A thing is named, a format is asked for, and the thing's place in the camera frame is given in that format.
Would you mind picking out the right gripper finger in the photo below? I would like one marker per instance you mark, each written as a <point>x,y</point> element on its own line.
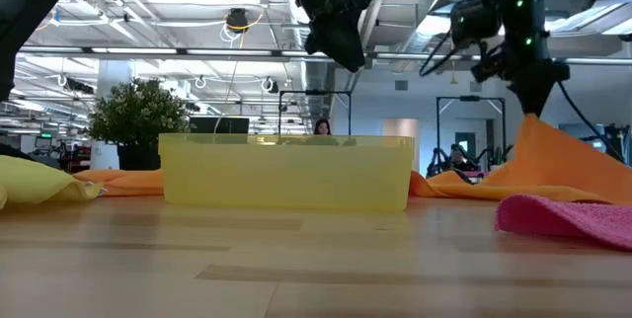
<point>533,98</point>

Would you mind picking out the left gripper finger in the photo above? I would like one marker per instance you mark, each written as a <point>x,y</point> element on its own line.
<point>340,41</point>

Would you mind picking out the pink microfiber towel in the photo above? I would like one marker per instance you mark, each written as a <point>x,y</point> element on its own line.
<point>568,219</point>

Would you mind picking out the yellow translucent plastic bin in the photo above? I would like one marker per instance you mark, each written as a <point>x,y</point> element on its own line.
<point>286,175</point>

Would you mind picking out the yellow microfiber towel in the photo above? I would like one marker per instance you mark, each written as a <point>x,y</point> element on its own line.
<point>34,180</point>

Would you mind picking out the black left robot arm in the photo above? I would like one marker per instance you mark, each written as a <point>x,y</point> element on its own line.
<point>29,7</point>

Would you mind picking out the dark desk monitor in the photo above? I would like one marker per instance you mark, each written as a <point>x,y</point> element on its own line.
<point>575,130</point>

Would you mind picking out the yellow hanging tag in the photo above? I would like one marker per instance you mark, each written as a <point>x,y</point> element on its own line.
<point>453,80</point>

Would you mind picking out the person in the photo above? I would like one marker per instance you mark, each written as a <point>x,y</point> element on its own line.
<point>322,128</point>

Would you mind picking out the distant black robot arms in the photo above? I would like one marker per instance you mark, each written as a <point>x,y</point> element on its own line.
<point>437,160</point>

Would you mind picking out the black computer monitor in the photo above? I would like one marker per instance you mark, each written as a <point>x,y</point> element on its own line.
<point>219,125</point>

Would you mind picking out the long ceiling light bar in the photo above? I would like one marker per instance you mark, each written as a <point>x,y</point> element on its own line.
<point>133,51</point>

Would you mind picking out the green potted plant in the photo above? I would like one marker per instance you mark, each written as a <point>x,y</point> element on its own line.
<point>138,115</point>

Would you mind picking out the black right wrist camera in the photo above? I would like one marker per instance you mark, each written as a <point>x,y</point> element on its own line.
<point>489,66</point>

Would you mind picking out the black metal frame stand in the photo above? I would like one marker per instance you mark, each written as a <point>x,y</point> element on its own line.
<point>469,98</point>

